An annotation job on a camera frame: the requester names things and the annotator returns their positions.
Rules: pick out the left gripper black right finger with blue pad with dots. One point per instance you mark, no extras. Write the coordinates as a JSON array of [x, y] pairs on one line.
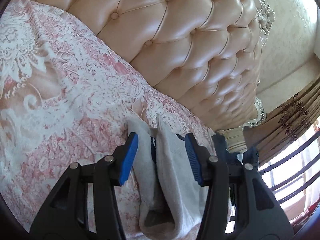
[[239, 203]]

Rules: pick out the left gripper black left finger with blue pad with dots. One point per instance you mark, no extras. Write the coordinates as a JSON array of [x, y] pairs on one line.
[[82, 203]]

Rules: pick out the grey knit sweater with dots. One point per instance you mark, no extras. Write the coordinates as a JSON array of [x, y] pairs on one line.
[[172, 202]]

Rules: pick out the dark navy garment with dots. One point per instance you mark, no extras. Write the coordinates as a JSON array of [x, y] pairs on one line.
[[217, 151]]

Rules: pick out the striped green beige pillow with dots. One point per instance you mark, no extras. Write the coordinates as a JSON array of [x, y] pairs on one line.
[[235, 139]]

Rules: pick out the brown patterned curtain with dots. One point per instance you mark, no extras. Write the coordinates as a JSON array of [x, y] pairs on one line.
[[285, 124]]

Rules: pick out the pink floral sofa cover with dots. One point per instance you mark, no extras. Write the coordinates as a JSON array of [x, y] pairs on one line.
[[66, 97]]

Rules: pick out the beige tufted leather sofa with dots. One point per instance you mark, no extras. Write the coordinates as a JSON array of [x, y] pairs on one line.
[[205, 54]]

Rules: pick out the black window frame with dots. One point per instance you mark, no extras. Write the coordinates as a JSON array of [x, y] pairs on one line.
[[293, 177]]

